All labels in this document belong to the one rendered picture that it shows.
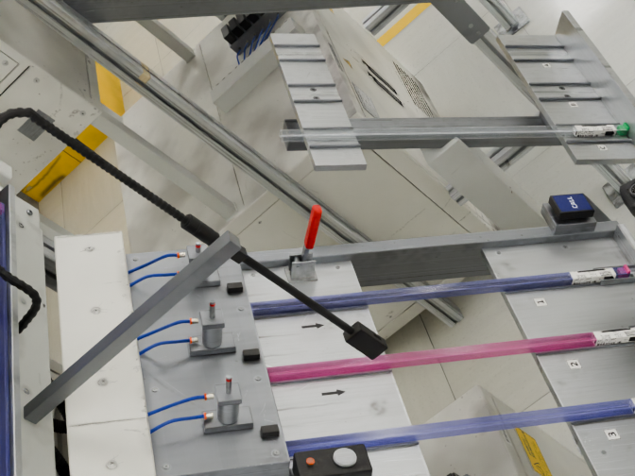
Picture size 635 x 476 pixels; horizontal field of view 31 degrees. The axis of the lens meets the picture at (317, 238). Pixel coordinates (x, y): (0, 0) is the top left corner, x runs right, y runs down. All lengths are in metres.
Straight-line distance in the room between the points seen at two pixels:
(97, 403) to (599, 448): 0.55
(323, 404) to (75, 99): 1.06
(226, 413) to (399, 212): 1.38
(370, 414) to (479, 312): 1.42
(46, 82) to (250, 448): 1.15
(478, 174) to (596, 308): 0.36
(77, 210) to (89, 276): 3.06
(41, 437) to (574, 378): 0.62
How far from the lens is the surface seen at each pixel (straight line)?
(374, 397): 1.29
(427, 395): 2.66
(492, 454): 1.67
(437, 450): 1.73
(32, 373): 1.19
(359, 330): 1.12
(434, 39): 3.36
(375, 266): 1.48
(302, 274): 1.42
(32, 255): 1.33
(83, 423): 1.15
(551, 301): 1.46
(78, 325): 1.25
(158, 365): 1.23
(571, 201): 1.56
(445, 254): 1.50
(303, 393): 1.29
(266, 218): 2.40
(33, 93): 2.16
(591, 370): 1.39
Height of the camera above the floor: 1.89
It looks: 36 degrees down
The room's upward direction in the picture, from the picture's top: 53 degrees counter-clockwise
